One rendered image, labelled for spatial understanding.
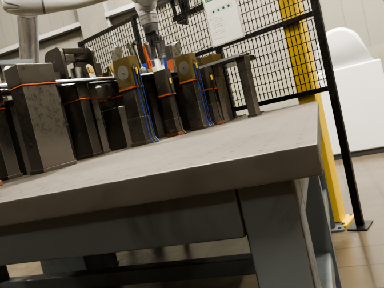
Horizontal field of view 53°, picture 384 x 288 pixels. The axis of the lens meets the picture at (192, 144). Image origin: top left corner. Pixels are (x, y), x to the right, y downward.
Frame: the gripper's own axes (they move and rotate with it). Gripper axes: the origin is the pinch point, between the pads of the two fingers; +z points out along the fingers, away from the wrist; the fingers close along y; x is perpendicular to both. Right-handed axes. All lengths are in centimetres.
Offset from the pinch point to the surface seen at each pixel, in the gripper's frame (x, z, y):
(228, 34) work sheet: 54, -14, 11
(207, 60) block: 23.5, 1.6, 12.8
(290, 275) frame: -104, 53, 103
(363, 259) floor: 16, 105, 74
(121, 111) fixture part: -38.5, 19.6, 6.7
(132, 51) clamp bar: -1.7, -11.4, -14.5
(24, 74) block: -86, 5, 21
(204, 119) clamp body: -6.3, 31.2, 24.2
